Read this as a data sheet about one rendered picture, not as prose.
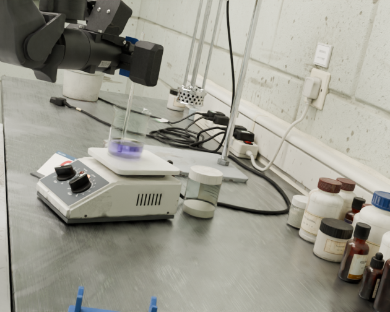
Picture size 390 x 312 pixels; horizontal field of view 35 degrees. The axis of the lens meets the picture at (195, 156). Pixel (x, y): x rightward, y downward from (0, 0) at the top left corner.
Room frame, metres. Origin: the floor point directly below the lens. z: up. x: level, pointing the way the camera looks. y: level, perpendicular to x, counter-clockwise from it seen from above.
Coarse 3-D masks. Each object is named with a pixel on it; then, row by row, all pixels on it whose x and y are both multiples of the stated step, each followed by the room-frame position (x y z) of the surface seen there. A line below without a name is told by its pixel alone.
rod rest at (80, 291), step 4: (80, 288) 0.62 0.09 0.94; (80, 292) 0.62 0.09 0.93; (80, 296) 0.60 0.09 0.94; (76, 300) 0.60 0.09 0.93; (80, 300) 0.60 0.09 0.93; (152, 300) 0.63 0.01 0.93; (156, 300) 0.63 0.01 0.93; (76, 304) 0.60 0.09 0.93; (80, 304) 0.60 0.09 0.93; (152, 304) 0.63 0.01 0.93; (72, 308) 0.62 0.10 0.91; (76, 308) 0.60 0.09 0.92; (80, 308) 0.62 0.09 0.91; (84, 308) 0.63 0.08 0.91; (88, 308) 0.63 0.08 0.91; (92, 308) 0.63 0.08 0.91; (96, 308) 0.63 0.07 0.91; (152, 308) 0.61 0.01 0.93; (156, 308) 0.61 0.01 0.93
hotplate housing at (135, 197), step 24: (96, 168) 0.97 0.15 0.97; (48, 192) 0.94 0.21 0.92; (96, 192) 0.90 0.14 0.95; (120, 192) 0.92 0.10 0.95; (144, 192) 0.95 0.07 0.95; (168, 192) 0.98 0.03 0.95; (72, 216) 0.88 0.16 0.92; (96, 216) 0.90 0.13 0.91; (120, 216) 0.93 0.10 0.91; (144, 216) 0.96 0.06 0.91; (168, 216) 0.99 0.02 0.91
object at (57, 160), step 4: (56, 156) 1.12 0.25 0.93; (60, 156) 1.12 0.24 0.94; (52, 160) 1.11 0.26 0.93; (56, 160) 1.11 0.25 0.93; (60, 160) 1.11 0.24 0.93; (64, 160) 1.11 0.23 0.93; (68, 160) 1.10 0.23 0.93; (48, 164) 1.11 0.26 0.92; (52, 164) 1.10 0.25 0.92; (56, 164) 1.10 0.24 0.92; (60, 164) 1.10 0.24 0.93; (64, 164) 1.10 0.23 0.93; (44, 168) 1.10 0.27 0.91; (48, 168) 1.10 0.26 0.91; (52, 168) 1.09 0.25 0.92; (48, 172) 1.09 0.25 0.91; (52, 172) 1.09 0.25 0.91
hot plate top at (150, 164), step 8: (88, 152) 1.01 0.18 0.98; (96, 152) 1.00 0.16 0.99; (104, 152) 1.01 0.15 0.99; (144, 152) 1.06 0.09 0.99; (104, 160) 0.97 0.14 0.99; (112, 160) 0.97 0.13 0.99; (120, 160) 0.98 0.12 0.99; (144, 160) 1.01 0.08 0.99; (152, 160) 1.02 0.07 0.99; (160, 160) 1.03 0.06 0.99; (112, 168) 0.94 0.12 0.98; (120, 168) 0.93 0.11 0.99; (128, 168) 0.94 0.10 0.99; (136, 168) 0.95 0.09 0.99; (144, 168) 0.96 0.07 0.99; (152, 168) 0.97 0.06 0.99; (160, 168) 0.98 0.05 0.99; (168, 168) 0.99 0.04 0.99; (176, 168) 1.00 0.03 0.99
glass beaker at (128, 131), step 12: (120, 108) 1.03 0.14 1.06; (132, 108) 1.04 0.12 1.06; (144, 108) 1.04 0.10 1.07; (120, 120) 0.98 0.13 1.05; (132, 120) 0.98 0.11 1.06; (144, 120) 0.99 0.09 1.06; (120, 132) 0.98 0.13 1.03; (132, 132) 0.98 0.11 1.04; (144, 132) 1.00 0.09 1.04; (108, 144) 1.00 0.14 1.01; (120, 144) 0.98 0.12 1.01; (132, 144) 0.99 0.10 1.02; (144, 144) 1.01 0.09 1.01; (120, 156) 0.98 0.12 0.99; (132, 156) 0.99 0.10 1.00
